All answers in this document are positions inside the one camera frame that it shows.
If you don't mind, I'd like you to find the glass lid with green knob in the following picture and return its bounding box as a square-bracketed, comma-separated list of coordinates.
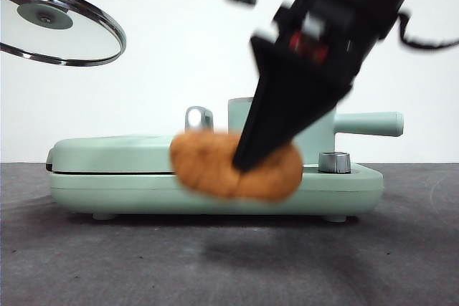
[0, 0, 127, 67]

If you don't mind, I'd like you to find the brown potato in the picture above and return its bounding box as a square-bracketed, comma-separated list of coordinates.
[169, 130, 305, 202]

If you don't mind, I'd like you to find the silver control knob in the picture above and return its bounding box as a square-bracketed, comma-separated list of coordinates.
[317, 151, 351, 173]

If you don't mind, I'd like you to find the mint green griddle cover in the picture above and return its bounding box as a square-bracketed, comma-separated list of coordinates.
[46, 133, 179, 174]

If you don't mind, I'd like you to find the mint green breakfast machine base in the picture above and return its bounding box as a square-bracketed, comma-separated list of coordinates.
[48, 161, 384, 222]

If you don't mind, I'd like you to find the mint green pot with handle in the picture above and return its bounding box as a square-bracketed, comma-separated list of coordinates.
[227, 97, 405, 166]

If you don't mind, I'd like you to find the chrome griddle cover handle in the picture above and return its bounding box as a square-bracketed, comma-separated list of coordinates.
[184, 105, 214, 135]

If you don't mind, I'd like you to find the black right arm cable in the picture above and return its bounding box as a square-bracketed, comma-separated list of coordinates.
[397, 10, 459, 49]

